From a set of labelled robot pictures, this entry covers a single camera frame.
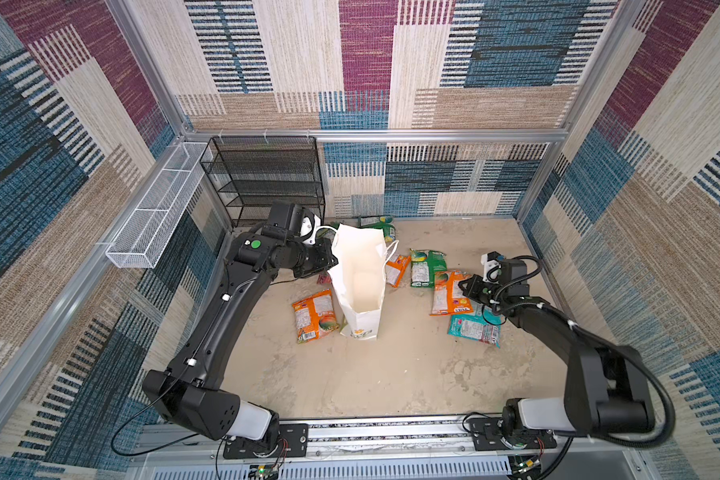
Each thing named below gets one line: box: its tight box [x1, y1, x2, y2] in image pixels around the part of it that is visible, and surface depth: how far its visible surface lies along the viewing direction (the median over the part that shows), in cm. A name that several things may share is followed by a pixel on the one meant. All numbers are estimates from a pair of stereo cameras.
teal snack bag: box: [447, 313, 503, 349], surface depth 91 cm
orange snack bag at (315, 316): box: [292, 289, 340, 344], surface depth 92 cm
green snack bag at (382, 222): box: [359, 216, 397, 243], surface depth 118 cm
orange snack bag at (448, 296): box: [429, 270, 473, 316], surface depth 93 cm
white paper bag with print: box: [327, 224, 399, 340], surface depth 76 cm
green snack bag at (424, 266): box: [409, 248, 448, 290], surface depth 104 cm
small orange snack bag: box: [385, 255, 411, 288], surface depth 104 cm
